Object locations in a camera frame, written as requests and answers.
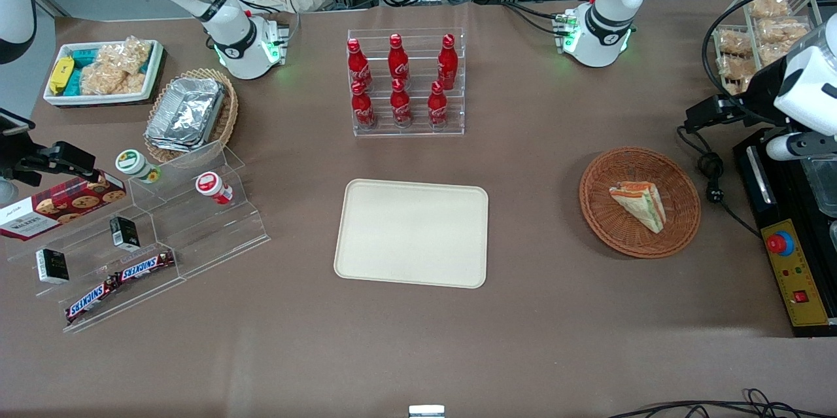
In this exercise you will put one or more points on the white rectangular bin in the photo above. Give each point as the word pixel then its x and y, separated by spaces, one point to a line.
pixel 157 61

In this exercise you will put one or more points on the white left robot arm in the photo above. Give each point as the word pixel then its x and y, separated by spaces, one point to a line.
pixel 608 19

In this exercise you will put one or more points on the bagged bread roll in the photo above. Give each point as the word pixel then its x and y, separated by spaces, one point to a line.
pixel 735 44
pixel 775 53
pixel 768 7
pixel 781 32
pixel 735 68

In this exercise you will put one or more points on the clear acrylic bottle rack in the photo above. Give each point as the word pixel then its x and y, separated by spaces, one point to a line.
pixel 418 130

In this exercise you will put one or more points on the red cola bottle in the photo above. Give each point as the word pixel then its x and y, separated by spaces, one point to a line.
pixel 362 107
pixel 447 61
pixel 397 58
pixel 358 65
pixel 437 106
pixel 400 105

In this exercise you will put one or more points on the yellow snack packet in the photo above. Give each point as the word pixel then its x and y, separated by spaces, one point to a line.
pixel 61 74

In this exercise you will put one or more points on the clear acrylic step display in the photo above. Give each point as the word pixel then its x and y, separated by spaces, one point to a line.
pixel 196 228

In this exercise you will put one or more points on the bag of rice crackers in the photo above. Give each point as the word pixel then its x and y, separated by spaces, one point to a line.
pixel 136 55
pixel 104 78

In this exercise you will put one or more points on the beige plastic tray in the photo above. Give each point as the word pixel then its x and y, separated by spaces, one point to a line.
pixel 412 235

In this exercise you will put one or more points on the round brown wicker basket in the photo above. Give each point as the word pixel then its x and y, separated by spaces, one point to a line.
pixel 608 222

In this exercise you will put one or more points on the green lid yogurt cup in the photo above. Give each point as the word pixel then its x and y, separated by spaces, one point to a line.
pixel 133 163

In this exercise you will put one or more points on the red lid yogurt cup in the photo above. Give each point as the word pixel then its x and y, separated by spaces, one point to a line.
pixel 210 184

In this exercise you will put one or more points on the clear acrylic bread rack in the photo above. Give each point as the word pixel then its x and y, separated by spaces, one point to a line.
pixel 752 25

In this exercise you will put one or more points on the oval tan wicker basket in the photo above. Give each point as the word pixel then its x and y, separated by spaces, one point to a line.
pixel 229 110

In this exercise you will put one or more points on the brown chocolate bar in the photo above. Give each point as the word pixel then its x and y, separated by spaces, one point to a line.
pixel 91 300
pixel 145 266

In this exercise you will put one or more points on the triangle sandwich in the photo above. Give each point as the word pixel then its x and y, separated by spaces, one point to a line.
pixel 641 205

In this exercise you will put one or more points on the small black box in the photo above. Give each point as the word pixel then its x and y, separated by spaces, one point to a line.
pixel 124 233
pixel 52 265

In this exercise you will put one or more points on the black control box yellow panel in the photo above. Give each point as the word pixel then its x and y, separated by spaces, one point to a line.
pixel 794 287

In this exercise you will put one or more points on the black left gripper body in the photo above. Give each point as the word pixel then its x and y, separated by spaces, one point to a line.
pixel 762 98

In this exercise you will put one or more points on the clear plastic container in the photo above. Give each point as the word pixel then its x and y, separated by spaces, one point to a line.
pixel 820 186

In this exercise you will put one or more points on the red cookie box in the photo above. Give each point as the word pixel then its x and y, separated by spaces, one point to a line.
pixel 59 205

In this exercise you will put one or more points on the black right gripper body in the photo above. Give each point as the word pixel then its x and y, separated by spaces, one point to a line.
pixel 14 157

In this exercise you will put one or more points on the teal snack packet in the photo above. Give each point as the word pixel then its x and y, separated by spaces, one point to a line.
pixel 84 56
pixel 74 83

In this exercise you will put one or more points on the stack of foil containers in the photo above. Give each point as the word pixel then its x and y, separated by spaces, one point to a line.
pixel 186 114

